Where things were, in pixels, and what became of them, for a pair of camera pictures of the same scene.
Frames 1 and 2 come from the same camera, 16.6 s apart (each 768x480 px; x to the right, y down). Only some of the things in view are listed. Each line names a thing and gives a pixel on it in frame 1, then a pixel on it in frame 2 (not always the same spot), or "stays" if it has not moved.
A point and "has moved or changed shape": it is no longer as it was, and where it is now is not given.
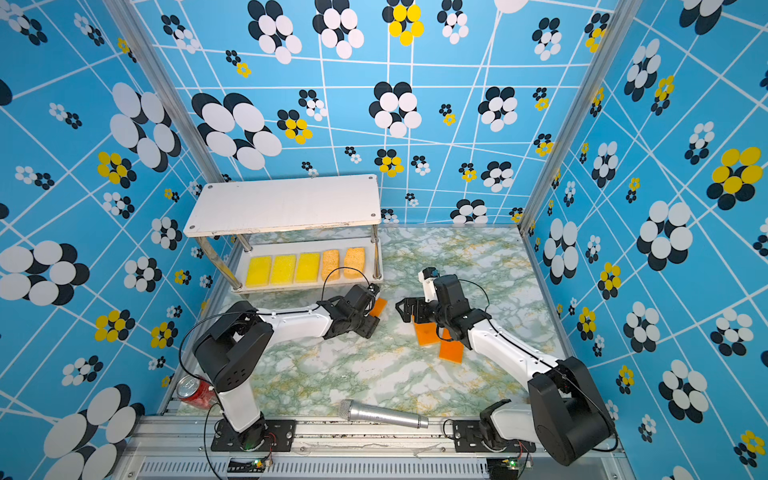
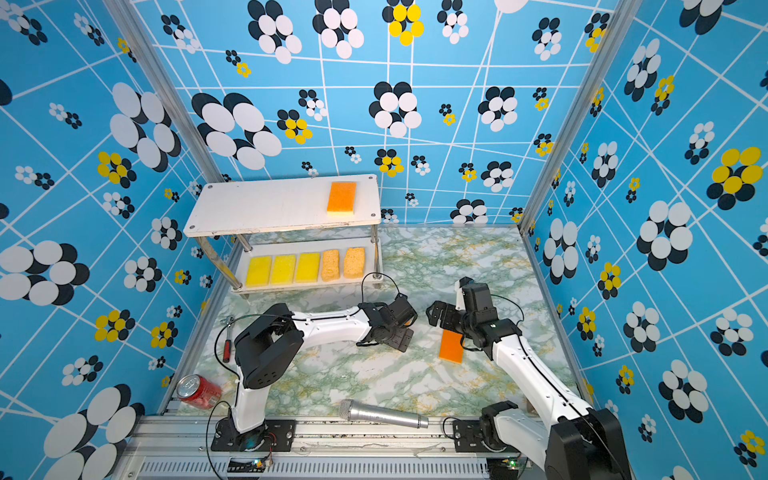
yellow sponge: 284,269 stays
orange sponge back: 379,306 has moved or changed shape
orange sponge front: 451,351 stays
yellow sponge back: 258,271 stays
